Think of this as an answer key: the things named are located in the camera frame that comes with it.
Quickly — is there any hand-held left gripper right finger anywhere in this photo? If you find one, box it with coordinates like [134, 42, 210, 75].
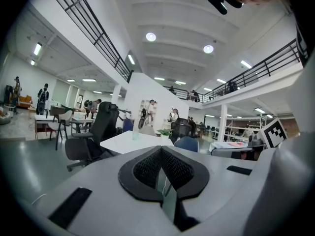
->
[161, 145, 258, 236]

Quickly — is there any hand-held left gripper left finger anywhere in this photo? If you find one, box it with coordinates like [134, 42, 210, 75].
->
[23, 145, 182, 236]

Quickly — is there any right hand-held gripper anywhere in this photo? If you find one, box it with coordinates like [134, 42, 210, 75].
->
[247, 117, 290, 150]

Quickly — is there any blue chair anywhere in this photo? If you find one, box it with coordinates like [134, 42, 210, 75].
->
[174, 136, 200, 153]

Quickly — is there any black mesh office chair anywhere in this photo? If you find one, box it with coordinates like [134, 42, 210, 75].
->
[170, 118, 192, 144]

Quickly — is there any white support column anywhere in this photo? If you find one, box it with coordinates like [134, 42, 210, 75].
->
[220, 104, 228, 143]

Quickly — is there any green potted plant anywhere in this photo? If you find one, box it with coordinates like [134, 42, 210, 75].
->
[157, 128, 174, 139]

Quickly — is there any black mezzanine railing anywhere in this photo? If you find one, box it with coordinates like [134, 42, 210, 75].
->
[162, 38, 302, 103]

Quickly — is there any white square table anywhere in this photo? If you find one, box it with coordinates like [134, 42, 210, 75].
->
[99, 130, 174, 155]

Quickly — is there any black motorcycle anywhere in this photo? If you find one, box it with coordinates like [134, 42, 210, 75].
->
[138, 108, 149, 130]

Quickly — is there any white chair with wooden legs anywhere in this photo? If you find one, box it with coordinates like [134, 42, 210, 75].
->
[48, 110, 74, 150]

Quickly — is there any white desk with wooden legs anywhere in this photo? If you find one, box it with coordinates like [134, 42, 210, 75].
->
[33, 114, 60, 140]

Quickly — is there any orange sofa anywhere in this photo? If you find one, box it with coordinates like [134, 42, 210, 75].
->
[16, 95, 33, 108]

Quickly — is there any long black balcony railing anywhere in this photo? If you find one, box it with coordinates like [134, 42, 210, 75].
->
[45, 0, 133, 84]

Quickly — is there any white cable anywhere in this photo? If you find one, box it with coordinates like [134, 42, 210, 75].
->
[31, 193, 48, 206]

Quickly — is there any black head-mounted camera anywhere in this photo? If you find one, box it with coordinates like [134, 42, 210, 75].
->
[206, 0, 244, 16]

